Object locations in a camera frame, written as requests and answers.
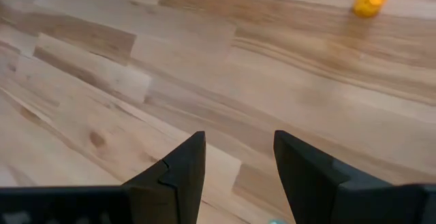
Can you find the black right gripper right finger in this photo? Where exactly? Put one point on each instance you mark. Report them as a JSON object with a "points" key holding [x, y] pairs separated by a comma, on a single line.
{"points": [[306, 183]]}

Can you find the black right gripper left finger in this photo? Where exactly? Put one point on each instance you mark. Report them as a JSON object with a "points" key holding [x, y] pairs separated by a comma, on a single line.
{"points": [[177, 186]]}

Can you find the teal medicine bottle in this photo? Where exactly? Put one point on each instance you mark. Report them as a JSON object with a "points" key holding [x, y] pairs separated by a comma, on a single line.
{"points": [[277, 222]]}

